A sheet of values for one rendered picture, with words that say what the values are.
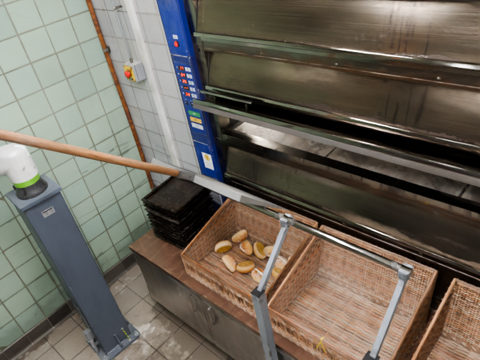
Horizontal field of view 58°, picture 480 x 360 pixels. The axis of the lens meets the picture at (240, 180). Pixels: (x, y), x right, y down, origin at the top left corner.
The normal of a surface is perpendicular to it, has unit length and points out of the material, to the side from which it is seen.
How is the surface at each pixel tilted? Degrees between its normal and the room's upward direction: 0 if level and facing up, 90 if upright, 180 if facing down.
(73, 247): 90
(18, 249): 90
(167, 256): 0
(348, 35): 70
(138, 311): 0
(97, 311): 90
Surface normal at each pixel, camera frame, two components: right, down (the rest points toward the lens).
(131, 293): -0.16, -0.81
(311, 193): -0.67, 0.21
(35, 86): 0.73, 0.29
